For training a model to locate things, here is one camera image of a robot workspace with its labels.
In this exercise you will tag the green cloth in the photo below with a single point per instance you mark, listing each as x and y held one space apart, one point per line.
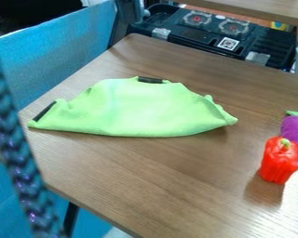
135 110

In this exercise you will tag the toy stove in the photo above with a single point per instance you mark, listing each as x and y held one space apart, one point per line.
222 32

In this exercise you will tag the red toy pepper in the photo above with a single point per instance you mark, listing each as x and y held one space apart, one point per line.
280 161

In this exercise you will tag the purple toy eggplant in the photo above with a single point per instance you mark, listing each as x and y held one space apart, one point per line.
296 128

